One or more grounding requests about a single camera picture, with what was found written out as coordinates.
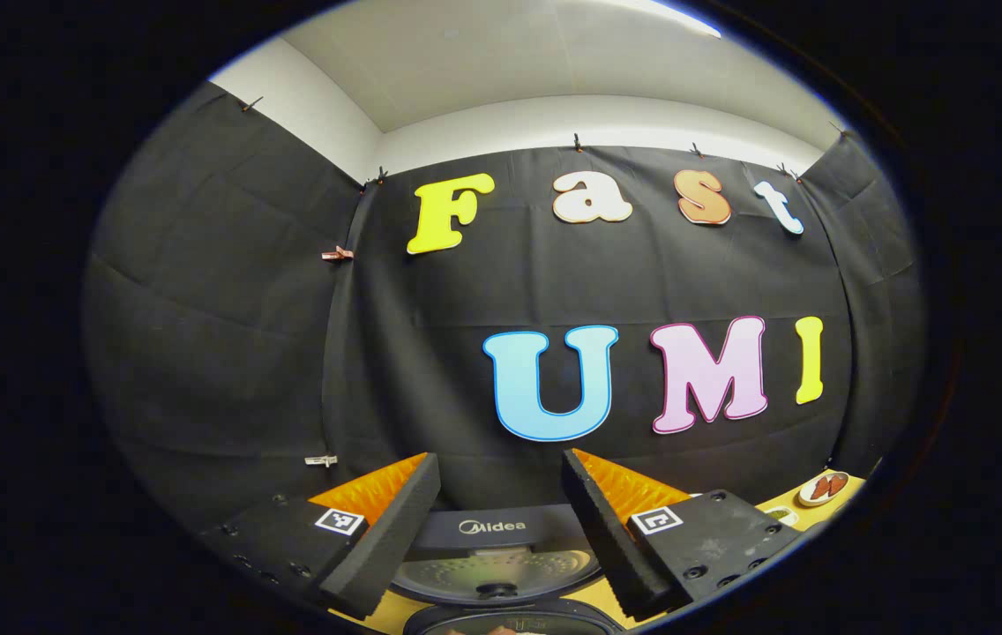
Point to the dark silver rice cooker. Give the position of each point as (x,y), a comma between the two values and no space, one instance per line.
(492,547)

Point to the white plate with meat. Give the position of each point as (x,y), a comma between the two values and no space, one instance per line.
(823,488)

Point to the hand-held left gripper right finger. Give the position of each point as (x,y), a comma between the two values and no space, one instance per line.
(602,542)

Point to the silver cloth clip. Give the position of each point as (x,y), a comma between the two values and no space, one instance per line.
(321,459)

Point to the copper cloth clip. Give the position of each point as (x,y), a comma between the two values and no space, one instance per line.
(337,254)

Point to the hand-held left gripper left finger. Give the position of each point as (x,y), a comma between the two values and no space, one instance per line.
(395,542)

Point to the white divided dish of beans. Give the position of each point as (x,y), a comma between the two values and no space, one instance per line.
(781,515)

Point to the black backdrop cloth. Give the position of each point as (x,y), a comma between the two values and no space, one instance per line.
(219,353)

